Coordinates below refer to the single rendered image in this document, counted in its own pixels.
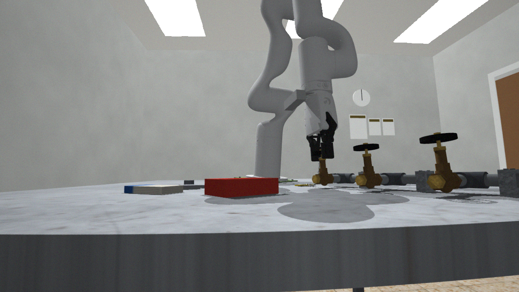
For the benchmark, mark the dark red rectangular block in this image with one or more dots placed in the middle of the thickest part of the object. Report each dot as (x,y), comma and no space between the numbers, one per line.
(236,187)

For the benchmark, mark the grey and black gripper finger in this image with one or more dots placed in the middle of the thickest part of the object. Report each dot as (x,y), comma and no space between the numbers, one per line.
(314,145)
(327,137)

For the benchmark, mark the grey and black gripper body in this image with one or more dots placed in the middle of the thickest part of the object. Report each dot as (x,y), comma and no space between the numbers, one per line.
(316,106)

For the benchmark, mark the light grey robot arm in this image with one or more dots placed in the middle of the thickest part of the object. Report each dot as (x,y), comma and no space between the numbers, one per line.
(317,66)

